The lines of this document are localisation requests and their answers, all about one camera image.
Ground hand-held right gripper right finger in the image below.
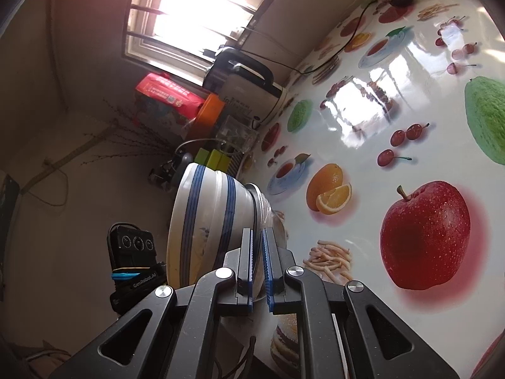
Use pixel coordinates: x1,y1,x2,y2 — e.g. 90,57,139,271
261,228,461,379

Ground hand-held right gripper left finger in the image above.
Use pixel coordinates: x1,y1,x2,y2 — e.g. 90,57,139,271
50,228,254,379

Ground large white blue-banded bowl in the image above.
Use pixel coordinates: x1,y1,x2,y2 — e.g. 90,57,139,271
189,171,258,301

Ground stainless steel bowl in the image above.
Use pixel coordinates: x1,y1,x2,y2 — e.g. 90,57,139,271
245,183,264,245

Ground striped box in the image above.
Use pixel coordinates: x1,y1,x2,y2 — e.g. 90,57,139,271
227,154,244,179

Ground bright green box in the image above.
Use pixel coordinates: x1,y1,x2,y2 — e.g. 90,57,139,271
209,149,232,173

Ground dry twigs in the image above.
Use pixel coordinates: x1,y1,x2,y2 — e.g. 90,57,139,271
81,99,186,167

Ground clear glass cup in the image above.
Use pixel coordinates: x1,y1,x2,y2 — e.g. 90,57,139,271
218,116,259,153

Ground orange container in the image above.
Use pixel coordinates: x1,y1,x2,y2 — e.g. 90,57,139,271
193,94,226,135

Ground red packet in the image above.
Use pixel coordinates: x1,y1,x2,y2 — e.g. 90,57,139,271
135,72,203,118

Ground white electric kettle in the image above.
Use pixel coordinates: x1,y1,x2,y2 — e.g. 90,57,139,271
202,47,289,128

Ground barred window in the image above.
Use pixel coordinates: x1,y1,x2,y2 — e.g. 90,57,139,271
120,0,301,74

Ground black braided cable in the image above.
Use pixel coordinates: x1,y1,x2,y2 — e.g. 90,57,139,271
221,335,257,379

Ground black power cable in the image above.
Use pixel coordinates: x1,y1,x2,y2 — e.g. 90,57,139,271
290,0,378,75

